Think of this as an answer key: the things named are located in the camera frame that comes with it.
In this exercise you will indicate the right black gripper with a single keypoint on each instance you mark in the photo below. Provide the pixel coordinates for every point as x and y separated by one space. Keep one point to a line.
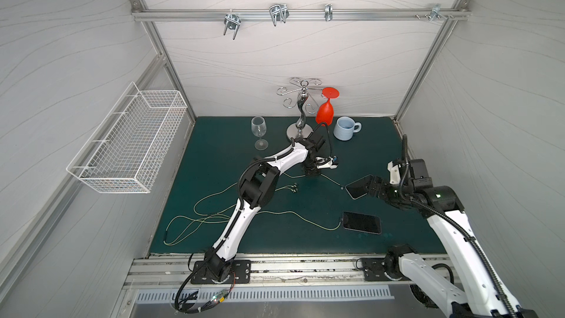
377 185

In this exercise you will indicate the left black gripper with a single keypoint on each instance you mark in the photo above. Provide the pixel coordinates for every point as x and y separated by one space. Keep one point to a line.
312 166

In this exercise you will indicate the black smartphone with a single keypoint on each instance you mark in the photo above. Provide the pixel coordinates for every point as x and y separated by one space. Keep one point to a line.
360 187
361 223

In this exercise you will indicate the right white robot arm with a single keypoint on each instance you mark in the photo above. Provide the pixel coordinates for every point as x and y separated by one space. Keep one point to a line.
483 293

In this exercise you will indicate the left arm base wiring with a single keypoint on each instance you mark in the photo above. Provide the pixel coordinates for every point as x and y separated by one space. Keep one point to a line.
198 296

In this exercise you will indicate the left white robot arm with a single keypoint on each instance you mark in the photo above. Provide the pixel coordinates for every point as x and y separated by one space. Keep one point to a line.
255 188

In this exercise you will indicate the light blue ceramic mug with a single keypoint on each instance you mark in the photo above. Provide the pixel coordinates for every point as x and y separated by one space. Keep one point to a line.
345 128

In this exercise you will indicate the red plastic goblet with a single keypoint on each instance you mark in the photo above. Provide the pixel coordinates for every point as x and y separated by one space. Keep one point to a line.
325 113

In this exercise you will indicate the clear wine glass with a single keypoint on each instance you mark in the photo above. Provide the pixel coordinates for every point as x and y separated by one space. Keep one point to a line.
259 128

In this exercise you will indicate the chrome glass holder stand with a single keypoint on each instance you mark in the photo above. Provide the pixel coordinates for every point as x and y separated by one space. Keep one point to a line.
304 103

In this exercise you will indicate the metal hook clamp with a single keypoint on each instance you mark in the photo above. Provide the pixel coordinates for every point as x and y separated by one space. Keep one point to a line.
328 12

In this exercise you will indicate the metal u-bolt clamp middle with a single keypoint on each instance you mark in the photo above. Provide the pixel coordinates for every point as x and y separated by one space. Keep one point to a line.
279 13

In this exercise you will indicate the metal u-bolt clamp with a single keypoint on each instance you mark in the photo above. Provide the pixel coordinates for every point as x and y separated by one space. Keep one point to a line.
279 13
232 22

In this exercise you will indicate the metal u-bolt clamp left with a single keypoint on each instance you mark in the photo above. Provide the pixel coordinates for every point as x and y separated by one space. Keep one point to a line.
232 22

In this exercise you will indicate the aluminium crossbar rail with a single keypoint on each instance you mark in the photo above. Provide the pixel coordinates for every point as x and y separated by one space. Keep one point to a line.
318 14

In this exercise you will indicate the metal bracket clamp right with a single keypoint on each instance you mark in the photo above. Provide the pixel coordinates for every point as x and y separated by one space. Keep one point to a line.
435 14

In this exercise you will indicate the white wire basket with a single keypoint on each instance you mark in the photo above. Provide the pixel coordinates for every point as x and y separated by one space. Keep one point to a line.
126 151

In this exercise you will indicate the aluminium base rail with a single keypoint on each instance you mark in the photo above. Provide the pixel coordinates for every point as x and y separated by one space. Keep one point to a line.
266 269

